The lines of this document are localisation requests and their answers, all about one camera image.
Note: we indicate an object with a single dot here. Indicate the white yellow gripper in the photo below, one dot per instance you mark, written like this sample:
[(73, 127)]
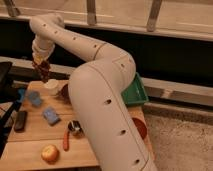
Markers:
[(40, 56)]

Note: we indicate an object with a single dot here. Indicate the dark red grape bunch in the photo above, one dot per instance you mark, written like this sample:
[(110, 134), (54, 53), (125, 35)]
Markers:
[(43, 69)]

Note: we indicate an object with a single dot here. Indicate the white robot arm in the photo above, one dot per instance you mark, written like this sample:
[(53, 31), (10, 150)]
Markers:
[(95, 91)]

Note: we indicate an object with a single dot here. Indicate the white paper cup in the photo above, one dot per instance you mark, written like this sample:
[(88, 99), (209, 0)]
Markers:
[(52, 86)]

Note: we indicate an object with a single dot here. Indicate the light blue plastic cup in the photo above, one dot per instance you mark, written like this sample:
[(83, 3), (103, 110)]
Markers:
[(34, 98)]

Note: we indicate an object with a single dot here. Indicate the purple bowl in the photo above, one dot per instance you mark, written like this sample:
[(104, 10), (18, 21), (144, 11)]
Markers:
[(64, 92)]

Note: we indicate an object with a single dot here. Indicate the black chair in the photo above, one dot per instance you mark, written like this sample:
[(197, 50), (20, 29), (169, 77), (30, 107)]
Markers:
[(7, 94)]

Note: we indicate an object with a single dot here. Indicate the blue sponge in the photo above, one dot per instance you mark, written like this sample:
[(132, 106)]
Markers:
[(51, 116)]

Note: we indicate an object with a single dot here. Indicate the black remote control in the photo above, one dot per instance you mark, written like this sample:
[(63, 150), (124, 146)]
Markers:
[(20, 121)]

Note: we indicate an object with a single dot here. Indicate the orange carrot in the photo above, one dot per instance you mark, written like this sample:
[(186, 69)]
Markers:
[(66, 141)]

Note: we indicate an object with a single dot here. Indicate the red yellow apple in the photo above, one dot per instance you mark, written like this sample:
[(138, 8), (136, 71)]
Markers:
[(50, 153)]

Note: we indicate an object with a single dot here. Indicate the green plastic tray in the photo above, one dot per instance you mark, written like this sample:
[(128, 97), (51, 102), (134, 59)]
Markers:
[(135, 94)]

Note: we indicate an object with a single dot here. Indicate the orange red bowl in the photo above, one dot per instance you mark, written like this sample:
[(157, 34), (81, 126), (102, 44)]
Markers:
[(141, 127)]

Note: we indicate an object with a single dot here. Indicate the metal ladle black handle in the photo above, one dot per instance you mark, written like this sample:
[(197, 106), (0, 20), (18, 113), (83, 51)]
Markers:
[(75, 128)]

